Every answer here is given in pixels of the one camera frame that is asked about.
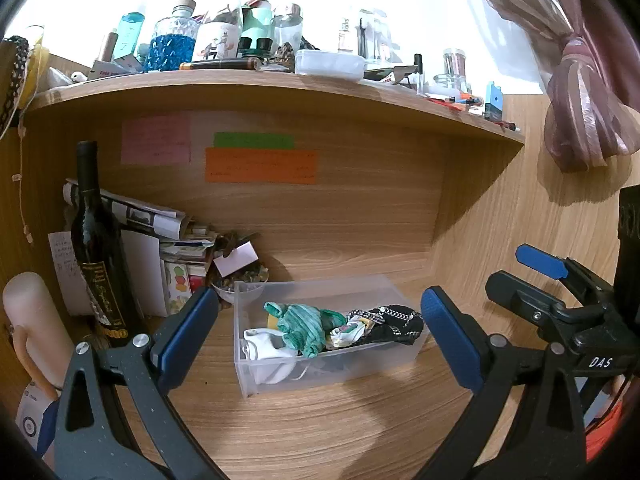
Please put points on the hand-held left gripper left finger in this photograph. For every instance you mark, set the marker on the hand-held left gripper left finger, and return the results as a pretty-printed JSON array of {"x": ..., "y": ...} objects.
[{"x": 187, "y": 330}]

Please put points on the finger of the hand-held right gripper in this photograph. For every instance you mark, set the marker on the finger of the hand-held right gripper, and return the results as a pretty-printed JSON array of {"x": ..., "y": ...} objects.
[
  {"x": 542, "y": 261},
  {"x": 517, "y": 300}
]

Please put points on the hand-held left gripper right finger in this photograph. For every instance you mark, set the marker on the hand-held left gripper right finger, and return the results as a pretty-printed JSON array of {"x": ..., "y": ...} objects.
[{"x": 450, "y": 335}]

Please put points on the black patterned headband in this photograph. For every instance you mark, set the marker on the black patterned headband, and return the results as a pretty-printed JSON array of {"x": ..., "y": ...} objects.
[{"x": 395, "y": 332}]

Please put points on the white face mask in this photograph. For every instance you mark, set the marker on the white face mask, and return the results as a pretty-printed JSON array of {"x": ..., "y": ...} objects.
[{"x": 267, "y": 360}]

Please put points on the yellow block sponge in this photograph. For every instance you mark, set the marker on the yellow block sponge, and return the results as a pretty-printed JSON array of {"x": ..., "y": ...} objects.
[{"x": 273, "y": 321}]

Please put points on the clear plastic storage box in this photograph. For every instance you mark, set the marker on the clear plastic storage box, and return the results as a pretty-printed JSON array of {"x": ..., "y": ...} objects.
[{"x": 350, "y": 366}]

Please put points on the floral sock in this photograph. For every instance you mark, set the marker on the floral sock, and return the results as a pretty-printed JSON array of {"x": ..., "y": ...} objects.
[{"x": 345, "y": 335}]

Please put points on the green striped sock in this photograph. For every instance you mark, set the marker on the green striped sock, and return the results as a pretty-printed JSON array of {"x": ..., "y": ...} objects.
[{"x": 300, "y": 327}]

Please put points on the small red box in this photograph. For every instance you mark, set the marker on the small red box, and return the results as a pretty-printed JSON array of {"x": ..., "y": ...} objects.
[{"x": 198, "y": 277}]

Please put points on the bowl of pebbles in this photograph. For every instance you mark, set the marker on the bowl of pebbles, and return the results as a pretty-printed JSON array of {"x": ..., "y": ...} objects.
[{"x": 235, "y": 285}]

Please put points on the white board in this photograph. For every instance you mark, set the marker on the white board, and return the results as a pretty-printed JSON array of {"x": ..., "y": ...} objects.
[{"x": 145, "y": 275}]

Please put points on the stack of papers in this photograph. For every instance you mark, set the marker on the stack of papers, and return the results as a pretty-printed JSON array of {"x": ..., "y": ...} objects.
[{"x": 187, "y": 247}]

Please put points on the small white card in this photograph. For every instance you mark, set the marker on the small white card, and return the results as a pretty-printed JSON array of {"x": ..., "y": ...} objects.
[{"x": 235, "y": 259}]

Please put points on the dark wine bottle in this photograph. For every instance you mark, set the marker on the dark wine bottle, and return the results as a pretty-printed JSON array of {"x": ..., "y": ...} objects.
[{"x": 100, "y": 260}]

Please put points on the folded newspaper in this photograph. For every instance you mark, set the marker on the folded newspaper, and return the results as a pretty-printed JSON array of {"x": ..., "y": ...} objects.
[{"x": 140, "y": 215}]

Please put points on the handwritten white note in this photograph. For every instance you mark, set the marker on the handwritten white note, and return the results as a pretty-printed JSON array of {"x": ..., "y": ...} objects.
[{"x": 62, "y": 270}]

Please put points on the small blue box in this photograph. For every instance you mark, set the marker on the small blue box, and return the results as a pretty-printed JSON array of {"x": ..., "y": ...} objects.
[{"x": 492, "y": 102}]

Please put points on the blue and white box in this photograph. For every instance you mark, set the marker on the blue and white box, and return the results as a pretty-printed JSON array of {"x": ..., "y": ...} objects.
[{"x": 32, "y": 420}]

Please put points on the orange sticky note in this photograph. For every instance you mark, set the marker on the orange sticky note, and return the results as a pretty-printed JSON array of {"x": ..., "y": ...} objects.
[{"x": 262, "y": 166}]

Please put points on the mauve tied curtain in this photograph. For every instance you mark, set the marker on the mauve tied curtain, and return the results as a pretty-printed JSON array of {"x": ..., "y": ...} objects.
[{"x": 585, "y": 85}]

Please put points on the orange pens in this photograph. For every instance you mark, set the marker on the orange pens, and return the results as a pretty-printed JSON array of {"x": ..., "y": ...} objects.
[{"x": 452, "y": 100}]

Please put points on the pink sticky note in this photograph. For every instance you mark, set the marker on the pink sticky note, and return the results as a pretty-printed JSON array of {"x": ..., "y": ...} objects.
[{"x": 156, "y": 139}]

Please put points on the green sticky note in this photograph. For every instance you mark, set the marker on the green sticky note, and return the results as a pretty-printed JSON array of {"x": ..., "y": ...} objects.
[{"x": 254, "y": 140}]

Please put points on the round glass jar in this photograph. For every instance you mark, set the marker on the round glass jar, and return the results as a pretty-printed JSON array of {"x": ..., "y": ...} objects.
[{"x": 452, "y": 67}]

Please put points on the black cap dropper bottle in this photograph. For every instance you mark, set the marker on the black cap dropper bottle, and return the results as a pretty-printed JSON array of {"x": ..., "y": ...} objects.
[{"x": 419, "y": 75}]

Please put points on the wooden shelf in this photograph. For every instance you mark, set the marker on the wooden shelf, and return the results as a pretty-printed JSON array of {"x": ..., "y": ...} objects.
[{"x": 250, "y": 85}]

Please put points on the brown pen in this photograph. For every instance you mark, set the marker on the brown pen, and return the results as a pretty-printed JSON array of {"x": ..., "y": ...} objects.
[{"x": 220, "y": 65}]

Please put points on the clear glass with tools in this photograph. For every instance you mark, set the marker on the clear glass with tools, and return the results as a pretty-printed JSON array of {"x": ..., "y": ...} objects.
[{"x": 375, "y": 37}]

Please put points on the glass bottle with blue beads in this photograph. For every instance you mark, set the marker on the glass bottle with blue beads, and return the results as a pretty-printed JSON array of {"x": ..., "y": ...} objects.
[{"x": 170, "y": 47}]

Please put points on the white lidded plastic container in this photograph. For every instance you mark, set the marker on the white lidded plastic container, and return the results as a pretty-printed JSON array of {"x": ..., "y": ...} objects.
[{"x": 330, "y": 64}]

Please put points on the clear corked bottle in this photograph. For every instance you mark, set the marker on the clear corked bottle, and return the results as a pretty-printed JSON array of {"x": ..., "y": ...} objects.
[{"x": 220, "y": 40}]

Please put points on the small clear bottle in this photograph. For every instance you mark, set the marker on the small clear bottle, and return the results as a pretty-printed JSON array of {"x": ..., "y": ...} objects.
[{"x": 345, "y": 35}]

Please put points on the blue liquid bottle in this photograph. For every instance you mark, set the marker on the blue liquid bottle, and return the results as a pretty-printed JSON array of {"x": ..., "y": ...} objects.
[{"x": 129, "y": 35}]

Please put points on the yellow hanging band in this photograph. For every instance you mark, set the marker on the yellow hanging band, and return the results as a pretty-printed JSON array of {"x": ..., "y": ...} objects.
[{"x": 39, "y": 67}]

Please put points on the black dotted hanging headband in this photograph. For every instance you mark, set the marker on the black dotted hanging headband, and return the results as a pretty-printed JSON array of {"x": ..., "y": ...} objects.
[{"x": 15, "y": 80}]

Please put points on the mint green pump bottle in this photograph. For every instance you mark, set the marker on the mint green pump bottle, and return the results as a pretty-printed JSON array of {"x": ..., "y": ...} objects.
[{"x": 256, "y": 22}]

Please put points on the small glass jar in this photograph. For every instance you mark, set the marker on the small glass jar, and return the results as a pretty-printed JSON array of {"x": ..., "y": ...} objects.
[{"x": 287, "y": 30}]

